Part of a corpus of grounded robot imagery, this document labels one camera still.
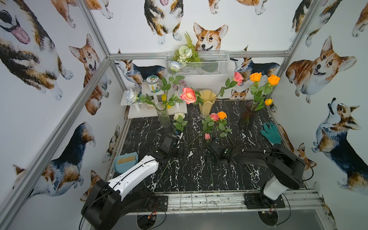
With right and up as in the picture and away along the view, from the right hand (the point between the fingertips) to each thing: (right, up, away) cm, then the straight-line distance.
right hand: (210, 153), depth 90 cm
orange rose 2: (+37, +45, -4) cm, 58 cm away
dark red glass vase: (+28, +20, +12) cm, 37 cm away
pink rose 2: (0, +17, +15) cm, 23 cm away
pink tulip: (-1, +9, +7) cm, 11 cm away
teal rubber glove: (+45, +11, +12) cm, 48 cm away
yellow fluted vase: (+1, +36, +11) cm, 38 cm away
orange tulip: (+31, +32, -11) cm, 46 cm away
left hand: (-18, +7, -5) cm, 19 cm away
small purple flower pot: (-18, +46, +8) cm, 50 cm away
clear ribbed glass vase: (-30, +25, +5) cm, 40 cm away
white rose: (-43, +34, -14) cm, 56 cm away
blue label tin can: (-47, +39, +7) cm, 61 cm away
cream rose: (-20, +17, +14) cm, 30 cm away
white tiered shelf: (-37, +33, -2) cm, 50 cm away
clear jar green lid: (-35, +44, +1) cm, 56 cm away
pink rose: (+16, +45, -6) cm, 48 cm away
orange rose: (+30, +30, +1) cm, 43 cm away
